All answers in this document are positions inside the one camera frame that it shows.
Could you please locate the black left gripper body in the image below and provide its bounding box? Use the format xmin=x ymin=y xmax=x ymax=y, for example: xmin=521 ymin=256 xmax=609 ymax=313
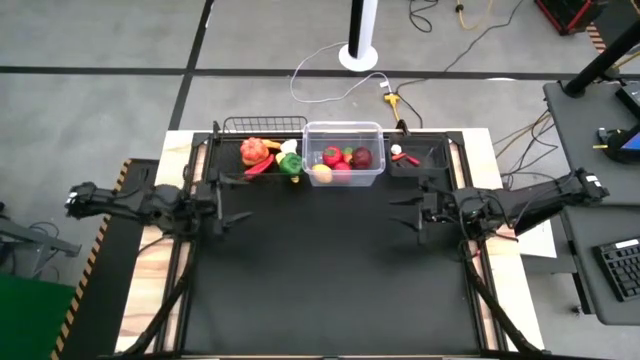
xmin=192 ymin=169 xmax=224 ymax=236

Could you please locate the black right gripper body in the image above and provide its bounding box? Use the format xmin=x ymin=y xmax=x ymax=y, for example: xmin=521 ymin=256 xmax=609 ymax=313
xmin=418 ymin=188 xmax=456 ymax=245

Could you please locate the large red chili pepper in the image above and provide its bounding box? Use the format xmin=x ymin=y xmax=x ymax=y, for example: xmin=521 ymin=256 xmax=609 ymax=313
xmin=243 ymin=153 xmax=276 ymax=181

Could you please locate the orange pumpkin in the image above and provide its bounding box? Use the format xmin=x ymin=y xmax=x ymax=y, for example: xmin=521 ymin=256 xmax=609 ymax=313
xmin=239 ymin=136 xmax=270 ymax=164

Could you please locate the green bell pepper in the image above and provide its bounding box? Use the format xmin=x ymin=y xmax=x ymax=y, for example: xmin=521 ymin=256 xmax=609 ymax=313
xmin=277 ymin=153 xmax=304 ymax=177

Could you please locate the dark red apple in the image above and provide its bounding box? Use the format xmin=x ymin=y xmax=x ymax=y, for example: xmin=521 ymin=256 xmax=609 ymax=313
xmin=351 ymin=146 xmax=374 ymax=171

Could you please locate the red tomato with green stem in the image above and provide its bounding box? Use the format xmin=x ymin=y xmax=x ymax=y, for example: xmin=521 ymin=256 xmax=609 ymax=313
xmin=322 ymin=145 xmax=345 ymax=169

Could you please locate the yellow lemon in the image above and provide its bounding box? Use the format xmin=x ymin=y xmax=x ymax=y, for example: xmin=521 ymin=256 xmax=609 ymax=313
xmin=310 ymin=163 xmax=334 ymax=185

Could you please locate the dark grey plastic bin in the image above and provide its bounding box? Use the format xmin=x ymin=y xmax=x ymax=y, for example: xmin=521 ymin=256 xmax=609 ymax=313
xmin=387 ymin=132 xmax=450 ymax=179

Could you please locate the black desk beam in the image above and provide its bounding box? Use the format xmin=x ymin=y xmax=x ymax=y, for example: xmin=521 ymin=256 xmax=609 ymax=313
xmin=512 ymin=199 xmax=566 ymax=237

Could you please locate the clear plastic bin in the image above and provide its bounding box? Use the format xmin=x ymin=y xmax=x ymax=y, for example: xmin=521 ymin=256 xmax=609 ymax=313
xmin=301 ymin=121 xmax=386 ymax=188

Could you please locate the yellow power plug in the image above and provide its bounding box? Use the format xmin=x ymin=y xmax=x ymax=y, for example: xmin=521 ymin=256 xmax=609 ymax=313
xmin=382 ymin=91 xmax=402 ymax=123

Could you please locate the white paper sheet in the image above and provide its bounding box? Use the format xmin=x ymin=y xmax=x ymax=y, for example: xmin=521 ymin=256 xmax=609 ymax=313
xmin=518 ymin=219 xmax=559 ymax=260

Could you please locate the black hazard-striped floor mat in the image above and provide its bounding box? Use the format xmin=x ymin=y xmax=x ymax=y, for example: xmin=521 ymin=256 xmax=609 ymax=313
xmin=49 ymin=158 xmax=161 ymax=360

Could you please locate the grey desk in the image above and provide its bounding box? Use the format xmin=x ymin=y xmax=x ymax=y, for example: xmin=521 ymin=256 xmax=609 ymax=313
xmin=559 ymin=203 xmax=640 ymax=327
xmin=542 ymin=79 xmax=640 ymax=207

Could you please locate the grey metal stand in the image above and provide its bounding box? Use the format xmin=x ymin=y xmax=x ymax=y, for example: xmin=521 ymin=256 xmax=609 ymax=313
xmin=0 ymin=199 xmax=83 ymax=280

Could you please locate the black and white pole stand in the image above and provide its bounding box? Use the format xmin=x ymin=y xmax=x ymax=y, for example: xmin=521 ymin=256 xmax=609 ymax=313
xmin=338 ymin=0 xmax=380 ymax=73

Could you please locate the black keyboard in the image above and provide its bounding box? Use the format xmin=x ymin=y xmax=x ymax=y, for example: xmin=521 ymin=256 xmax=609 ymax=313
xmin=592 ymin=237 xmax=640 ymax=303

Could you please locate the black stand with blue screen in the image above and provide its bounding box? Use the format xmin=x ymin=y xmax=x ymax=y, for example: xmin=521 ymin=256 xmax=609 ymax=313
xmin=597 ymin=122 xmax=640 ymax=165

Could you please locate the green floor mat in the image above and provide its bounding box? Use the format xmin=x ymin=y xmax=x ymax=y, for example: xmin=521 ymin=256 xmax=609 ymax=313
xmin=0 ymin=273 xmax=77 ymax=360

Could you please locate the black diagonal pole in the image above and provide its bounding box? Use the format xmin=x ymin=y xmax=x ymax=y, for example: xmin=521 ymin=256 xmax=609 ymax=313
xmin=563 ymin=17 xmax=640 ymax=100

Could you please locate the black tablet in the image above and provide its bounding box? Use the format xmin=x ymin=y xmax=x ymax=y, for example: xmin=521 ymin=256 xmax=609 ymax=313
xmin=614 ymin=81 xmax=640 ymax=120

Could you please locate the red and black crate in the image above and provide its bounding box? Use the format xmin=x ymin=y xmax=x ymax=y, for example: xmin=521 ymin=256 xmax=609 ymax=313
xmin=533 ymin=0 xmax=610 ymax=37

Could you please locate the black wire basket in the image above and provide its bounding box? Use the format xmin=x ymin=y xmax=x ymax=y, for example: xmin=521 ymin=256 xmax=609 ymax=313
xmin=219 ymin=116 xmax=308 ymax=186

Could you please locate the orange floor cable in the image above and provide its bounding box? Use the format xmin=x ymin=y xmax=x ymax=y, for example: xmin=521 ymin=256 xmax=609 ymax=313
xmin=492 ymin=108 xmax=554 ymax=151

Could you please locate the white floor cable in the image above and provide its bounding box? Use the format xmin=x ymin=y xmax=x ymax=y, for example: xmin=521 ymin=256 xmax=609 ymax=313
xmin=288 ymin=41 xmax=392 ymax=104

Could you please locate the long black floor cable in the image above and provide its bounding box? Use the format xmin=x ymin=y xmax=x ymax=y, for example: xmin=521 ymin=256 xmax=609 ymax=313
xmin=394 ymin=0 xmax=526 ymax=130

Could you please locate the coiled black cable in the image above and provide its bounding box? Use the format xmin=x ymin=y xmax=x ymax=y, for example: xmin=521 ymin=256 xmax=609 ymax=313
xmin=408 ymin=0 xmax=441 ymax=34

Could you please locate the yellow floor cable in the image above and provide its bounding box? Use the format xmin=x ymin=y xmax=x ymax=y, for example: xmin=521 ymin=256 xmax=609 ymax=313
xmin=454 ymin=0 xmax=495 ymax=31

